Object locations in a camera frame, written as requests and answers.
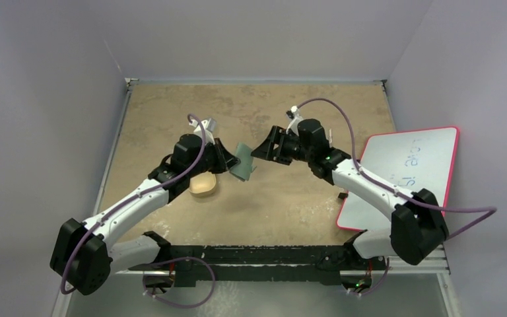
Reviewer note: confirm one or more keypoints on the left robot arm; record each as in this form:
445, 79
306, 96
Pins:
83, 254

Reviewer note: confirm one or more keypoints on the beige oval tray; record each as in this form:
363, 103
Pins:
203, 184

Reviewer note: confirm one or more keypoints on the pink framed whiteboard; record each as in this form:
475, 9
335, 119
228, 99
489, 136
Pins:
414, 160

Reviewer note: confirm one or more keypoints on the green card holder wallet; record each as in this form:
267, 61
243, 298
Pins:
245, 167

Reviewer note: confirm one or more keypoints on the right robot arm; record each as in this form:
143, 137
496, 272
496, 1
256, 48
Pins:
417, 226

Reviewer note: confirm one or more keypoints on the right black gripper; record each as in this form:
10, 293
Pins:
280, 146

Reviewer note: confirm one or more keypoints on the small black clip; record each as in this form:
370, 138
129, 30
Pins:
343, 195

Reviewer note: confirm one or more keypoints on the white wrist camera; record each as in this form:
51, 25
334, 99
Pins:
295, 118
209, 125

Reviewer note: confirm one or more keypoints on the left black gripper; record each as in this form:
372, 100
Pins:
230, 161

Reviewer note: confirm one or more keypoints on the black base frame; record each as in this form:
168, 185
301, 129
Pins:
327, 265

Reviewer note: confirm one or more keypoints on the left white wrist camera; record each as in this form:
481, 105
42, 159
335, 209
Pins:
209, 125

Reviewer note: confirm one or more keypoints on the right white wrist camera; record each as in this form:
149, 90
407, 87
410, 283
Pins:
295, 118

